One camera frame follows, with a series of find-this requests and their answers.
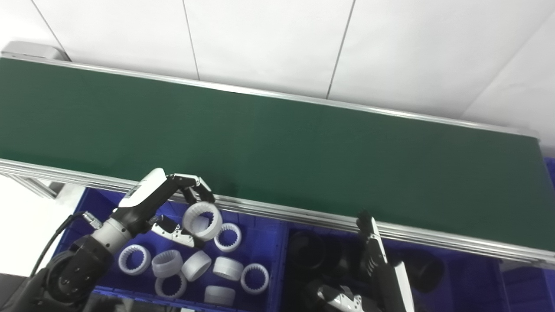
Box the blue bin with white parts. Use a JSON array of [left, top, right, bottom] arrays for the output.
[[51, 187, 289, 312]]

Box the white toothed ring part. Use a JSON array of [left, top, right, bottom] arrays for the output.
[[118, 244, 152, 276], [213, 222, 242, 253], [151, 249, 184, 278], [154, 273, 188, 301], [240, 263, 270, 296], [182, 201, 223, 242]]

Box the green conveyor belt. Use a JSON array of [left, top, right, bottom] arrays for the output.
[[0, 58, 555, 253], [0, 41, 555, 270]]

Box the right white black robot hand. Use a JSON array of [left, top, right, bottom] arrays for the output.
[[317, 210, 415, 312]]

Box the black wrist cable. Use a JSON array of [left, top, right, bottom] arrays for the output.
[[29, 211, 103, 278]]

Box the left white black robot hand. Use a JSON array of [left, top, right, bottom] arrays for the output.
[[111, 168, 216, 249]]

